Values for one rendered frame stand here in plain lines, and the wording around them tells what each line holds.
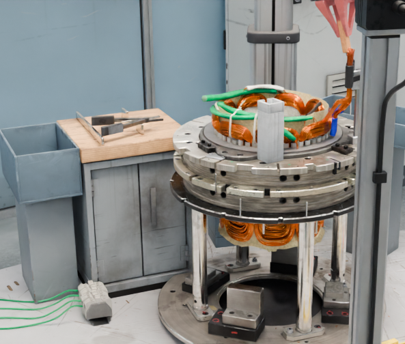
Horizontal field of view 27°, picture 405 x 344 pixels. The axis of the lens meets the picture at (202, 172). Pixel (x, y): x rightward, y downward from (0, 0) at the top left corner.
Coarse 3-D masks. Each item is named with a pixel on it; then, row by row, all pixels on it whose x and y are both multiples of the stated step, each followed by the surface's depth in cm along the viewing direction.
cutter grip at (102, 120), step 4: (92, 116) 149; (96, 116) 149; (100, 116) 149; (104, 116) 149; (108, 116) 149; (112, 116) 149; (92, 120) 149; (96, 120) 149; (100, 120) 149; (104, 120) 149; (108, 120) 149; (112, 120) 149; (92, 124) 149; (96, 124) 149; (100, 124) 149; (104, 124) 150; (108, 124) 150
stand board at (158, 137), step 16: (128, 112) 162; (144, 112) 162; (160, 112) 162; (64, 128) 153; (80, 128) 153; (96, 128) 153; (128, 128) 152; (144, 128) 152; (160, 128) 152; (176, 128) 152; (80, 144) 144; (96, 144) 144; (112, 144) 144; (128, 144) 144; (144, 144) 145; (160, 144) 146; (96, 160) 143
